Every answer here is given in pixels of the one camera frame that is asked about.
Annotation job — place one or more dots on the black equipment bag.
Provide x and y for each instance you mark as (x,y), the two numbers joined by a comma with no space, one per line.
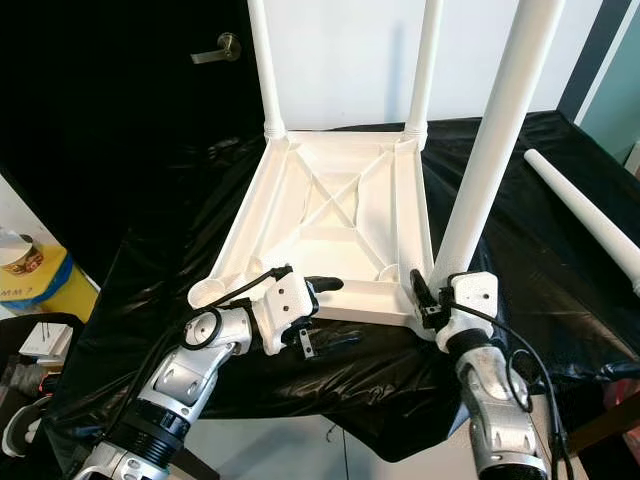
(8,345)

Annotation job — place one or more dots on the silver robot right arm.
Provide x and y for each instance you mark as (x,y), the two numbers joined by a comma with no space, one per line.
(500,410)

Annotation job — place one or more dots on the black plastic table cover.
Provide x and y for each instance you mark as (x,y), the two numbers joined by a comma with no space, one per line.
(580,330)

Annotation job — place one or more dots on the brown wooden table beam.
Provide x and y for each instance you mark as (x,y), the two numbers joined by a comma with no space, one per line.
(190,465)
(605,425)

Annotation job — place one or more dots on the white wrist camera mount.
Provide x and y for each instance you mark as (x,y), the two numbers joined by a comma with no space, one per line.
(282,305)
(475,293)

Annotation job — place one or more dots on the small white box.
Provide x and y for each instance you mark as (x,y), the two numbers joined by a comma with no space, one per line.
(48,340)

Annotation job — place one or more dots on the yellow and blue box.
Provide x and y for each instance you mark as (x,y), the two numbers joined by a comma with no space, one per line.
(60,290)

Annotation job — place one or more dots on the dark grey vertical post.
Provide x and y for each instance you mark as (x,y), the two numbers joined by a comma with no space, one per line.
(585,60)

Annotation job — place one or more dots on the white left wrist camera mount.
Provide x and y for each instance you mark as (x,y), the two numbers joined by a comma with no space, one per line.
(282,305)

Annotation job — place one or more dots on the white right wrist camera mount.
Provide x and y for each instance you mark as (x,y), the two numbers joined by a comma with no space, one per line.
(475,293)

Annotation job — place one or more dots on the white plastic table leg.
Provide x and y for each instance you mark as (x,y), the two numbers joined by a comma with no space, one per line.
(585,216)
(266,70)
(491,150)
(423,70)

